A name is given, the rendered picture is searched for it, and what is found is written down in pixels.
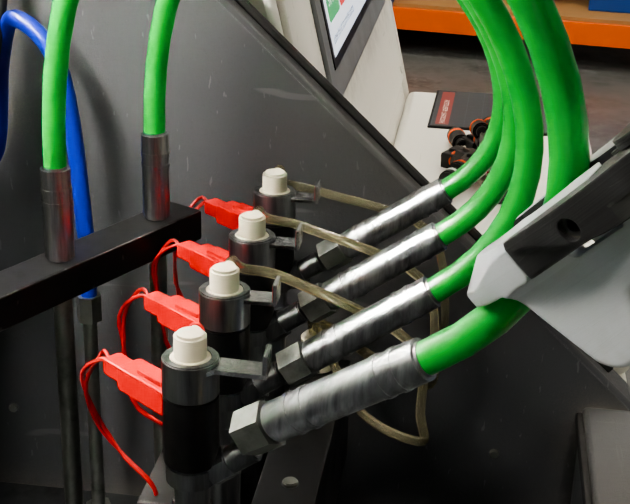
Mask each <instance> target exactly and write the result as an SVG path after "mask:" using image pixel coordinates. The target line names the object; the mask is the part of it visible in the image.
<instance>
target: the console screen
mask: <svg viewBox="0 0 630 504"><path fill-rule="evenodd" d="M309 1H310V5H311V10H312V15H313V19H314V24H315V29H316V33H317V38H318V42H319V47H320V52H321V56H322V61H323V66H324V70H325V75H326V79H327V80H328V81H329V82H330V83H331V84H332V85H333V86H334V87H335V88H336V89H337V90H338V91H339V92H340V93H341V94H342V95H344V93H345V90H346V88H347V86H348V84H349V82H350V79H351V77H352V75H353V73H354V71H355V68H356V66H357V64H358V62H359V59H360V57H361V55H362V53H363V51H364V48H365V46H366V44H367V42H368V40H369V37H370V35H371V33H372V31H373V28H374V26H375V24H376V22H377V20H378V17H379V15H380V13H381V11H382V9H383V6H384V4H385V0H309Z"/></svg>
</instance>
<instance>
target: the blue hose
mask: <svg viewBox="0 0 630 504"><path fill-rule="evenodd" d="M0 28H1V31H2V41H3V42H2V47H1V52H0V161H1V159H2V157H3V155H4V152H5V147H6V142H7V132H8V104H9V67H10V57H11V50H12V43H13V37H14V32H15V29H16V28H17V29H19V30H21V31H22V32H24V33H25V34H26V35H27V36H28V37H29V38H31V39H32V41H33V42H34V43H35V44H36V45H37V47H38V48H39V49H40V51H41V52H42V54H43V56H44V58H45V48H46V39H47V33H48V31H47V30H46V29H45V27H43V26H42V25H41V24H40V23H39V22H38V21H37V20H36V19H34V18H33V17H31V16H30V15H28V14H27V13H25V12H22V11H20V10H17V9H16V10H8V11H6V12H5V13H4V14H3V15H2V17H1V20H0ZM66 146H67V153H68V160H69V166H70V168H71V185H72V193H73V202H74V211H75V220H76V229H77V238H78V239H79V238H82V237H84V236H87V235H89V234H91V233H94V228H93V218H92V209H91V200H90V190H89V181H88V173H87V164H86V156H85V148H84V141H83V134H82V127H81V120H80V115H79V109H78V103H77V97H76V93H75V89H74V85H73V81H72V77H71V73H70V70H69V68H68V76H67V96H66ZM81 296H82V297H84V298H93V297H96V296H97V287H96V288H94V289H92V290H90V291H88V292H85V293H83V294H81Z"/></svg>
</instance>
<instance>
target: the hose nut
mask: <svg viewBox="0 0 630 504"><path fill-rule="evenodd" d="M265 402H267V401H260V400H259V401H257V402H254V403H252V404H250V405H247V406H245V407H243V408H240V409H238V410H236V411H233V414H232V419H231V425H230V430H229V434H230V436H231V437H232V439H233V440H234V442H235V444H236V445H237V447H238V449H239V450H240V452H241V454H242V455H261V454H264V453H266V452H269V451H271V450H274V449H276V448H278V447H281V446H283V445H286V441H283V442H277V441H274V440H273V439H272V438H270V437H269V436H268V435H267V434H266V432H265V431H264V429H263V427H262V424H261V420H260V414H261V413H260V412H261V408H262V406H263V404H264V403H265Z"/></svg>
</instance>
